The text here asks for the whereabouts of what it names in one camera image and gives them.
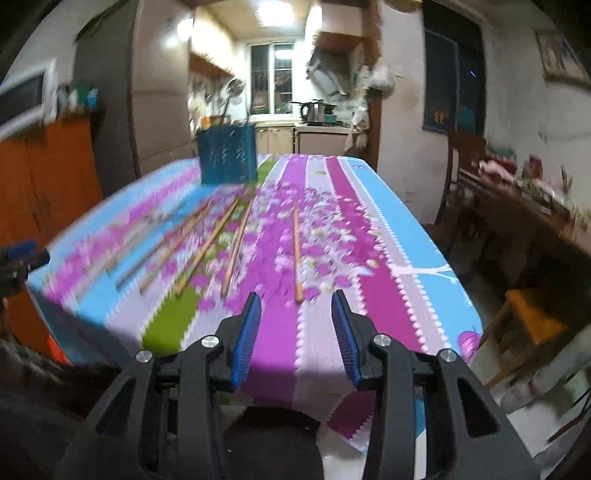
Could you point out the white microwave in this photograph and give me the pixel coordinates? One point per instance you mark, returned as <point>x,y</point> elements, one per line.
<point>23,99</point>

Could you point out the wooden chopstick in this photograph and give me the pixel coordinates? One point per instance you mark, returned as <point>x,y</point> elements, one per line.
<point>206,248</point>
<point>238,249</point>
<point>174,248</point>
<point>297,254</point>
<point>147,247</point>

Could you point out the kitchen base cabinets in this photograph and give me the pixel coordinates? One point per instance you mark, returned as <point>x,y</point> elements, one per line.
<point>300,141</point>

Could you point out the blue perforated utensil holder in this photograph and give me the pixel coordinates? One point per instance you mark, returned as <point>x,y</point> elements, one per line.
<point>226,157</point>

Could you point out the orange wooden cabinet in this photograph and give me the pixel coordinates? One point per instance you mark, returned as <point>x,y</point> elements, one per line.
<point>46,184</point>

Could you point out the hanging metal strainer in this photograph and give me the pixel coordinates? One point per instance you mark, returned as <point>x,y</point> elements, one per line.
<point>235,87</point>

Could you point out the white bottle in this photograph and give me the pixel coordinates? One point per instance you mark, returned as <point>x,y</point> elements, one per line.
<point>63,99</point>

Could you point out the hanging beige bag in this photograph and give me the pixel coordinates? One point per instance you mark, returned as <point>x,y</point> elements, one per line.
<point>360,124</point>

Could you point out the kitchen window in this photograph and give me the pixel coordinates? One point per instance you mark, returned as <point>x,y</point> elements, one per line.
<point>272,78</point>

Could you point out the dark wooden side table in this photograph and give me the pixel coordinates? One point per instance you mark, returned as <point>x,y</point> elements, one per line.
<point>517,217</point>

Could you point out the orange wooden stool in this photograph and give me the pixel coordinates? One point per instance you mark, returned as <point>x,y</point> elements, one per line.
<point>535,318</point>

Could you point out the pink cloth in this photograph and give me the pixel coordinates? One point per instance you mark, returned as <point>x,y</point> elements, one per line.
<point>496,169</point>

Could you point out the grey refrigerator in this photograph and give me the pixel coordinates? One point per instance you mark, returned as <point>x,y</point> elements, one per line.
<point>152,92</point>

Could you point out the ceiling light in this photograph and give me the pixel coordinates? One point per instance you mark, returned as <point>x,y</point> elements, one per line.
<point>274,11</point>

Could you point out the white hanging plastic bag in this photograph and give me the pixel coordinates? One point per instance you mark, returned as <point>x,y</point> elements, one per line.
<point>381,76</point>

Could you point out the framed wall picture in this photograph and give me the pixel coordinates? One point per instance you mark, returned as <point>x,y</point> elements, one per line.
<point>561,57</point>

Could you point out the steel electric kettle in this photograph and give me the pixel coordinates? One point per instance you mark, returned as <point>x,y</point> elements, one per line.
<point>311,111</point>

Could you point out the dark wooden chair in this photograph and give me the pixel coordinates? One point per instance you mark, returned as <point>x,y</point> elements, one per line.
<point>464,152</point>

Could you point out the floral striped tablecloth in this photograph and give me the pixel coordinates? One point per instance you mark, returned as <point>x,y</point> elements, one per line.
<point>318,258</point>

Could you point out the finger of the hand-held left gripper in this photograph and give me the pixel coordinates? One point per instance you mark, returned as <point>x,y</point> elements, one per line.
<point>21,252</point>
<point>39,260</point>

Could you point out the range hood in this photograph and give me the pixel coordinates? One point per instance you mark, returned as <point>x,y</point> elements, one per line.
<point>330,74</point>

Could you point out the dark window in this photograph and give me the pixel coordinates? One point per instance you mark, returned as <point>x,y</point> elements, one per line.
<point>452,69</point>

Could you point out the kitchen wall cabinet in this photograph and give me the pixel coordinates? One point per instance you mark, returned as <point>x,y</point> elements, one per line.
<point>207,67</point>

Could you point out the green container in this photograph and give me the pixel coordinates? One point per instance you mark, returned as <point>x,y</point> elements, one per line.
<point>82,94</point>

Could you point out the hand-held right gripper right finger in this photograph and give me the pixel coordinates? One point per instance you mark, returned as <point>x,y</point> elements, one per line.
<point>344,344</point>

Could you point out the blue bottle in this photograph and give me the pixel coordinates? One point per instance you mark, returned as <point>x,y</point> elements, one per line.
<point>93,98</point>

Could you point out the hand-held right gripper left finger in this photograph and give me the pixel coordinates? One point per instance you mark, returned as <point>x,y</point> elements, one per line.
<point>244,344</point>

